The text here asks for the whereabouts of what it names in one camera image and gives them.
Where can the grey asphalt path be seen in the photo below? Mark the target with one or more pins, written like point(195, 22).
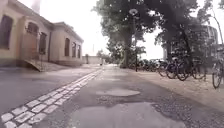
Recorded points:
point(110, 80)

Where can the large trees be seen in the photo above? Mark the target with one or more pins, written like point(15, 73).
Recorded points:
point(150, 23)

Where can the row of parked bicycles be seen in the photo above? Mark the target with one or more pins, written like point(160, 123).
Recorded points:
point(180, 68)

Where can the pale gravel ground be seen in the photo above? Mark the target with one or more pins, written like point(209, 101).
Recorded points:
point(186, 88)

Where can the grey asphalt road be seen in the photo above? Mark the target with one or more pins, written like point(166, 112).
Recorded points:
point(30, 83)

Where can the beige building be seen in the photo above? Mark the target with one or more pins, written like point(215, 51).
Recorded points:
point(30, 36)

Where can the cobblestone strip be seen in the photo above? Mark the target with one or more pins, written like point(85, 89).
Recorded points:
point(36, 108)

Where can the grey building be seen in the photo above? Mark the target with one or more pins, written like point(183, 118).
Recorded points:
point(210, 38)

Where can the low wall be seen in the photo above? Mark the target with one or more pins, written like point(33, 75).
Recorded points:
point(91, 60)

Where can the lamp post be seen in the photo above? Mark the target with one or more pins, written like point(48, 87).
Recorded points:
point(134, 36)

